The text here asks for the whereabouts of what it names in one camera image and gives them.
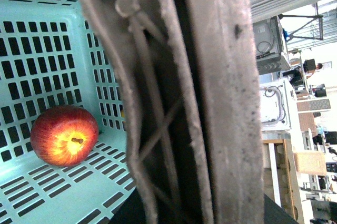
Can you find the grey appliance on top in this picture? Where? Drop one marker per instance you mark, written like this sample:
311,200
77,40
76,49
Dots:
271,48

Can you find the white washing machine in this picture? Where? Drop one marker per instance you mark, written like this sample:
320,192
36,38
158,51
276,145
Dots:
274,108

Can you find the wooden cabinet frame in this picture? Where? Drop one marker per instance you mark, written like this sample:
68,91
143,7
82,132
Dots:
280,177

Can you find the cardboard box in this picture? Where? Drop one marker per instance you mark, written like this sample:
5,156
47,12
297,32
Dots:
310,162

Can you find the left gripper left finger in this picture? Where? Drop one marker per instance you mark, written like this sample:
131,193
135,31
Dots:
165,149

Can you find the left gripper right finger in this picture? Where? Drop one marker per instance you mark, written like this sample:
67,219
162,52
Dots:
229,81

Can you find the light blue plastic basket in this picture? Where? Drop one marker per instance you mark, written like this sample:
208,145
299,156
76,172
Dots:
51,57

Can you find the seated person in black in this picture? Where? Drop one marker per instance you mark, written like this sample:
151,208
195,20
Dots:
298,74

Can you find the red apple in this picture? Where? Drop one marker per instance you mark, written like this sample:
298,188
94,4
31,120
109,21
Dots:
64,135

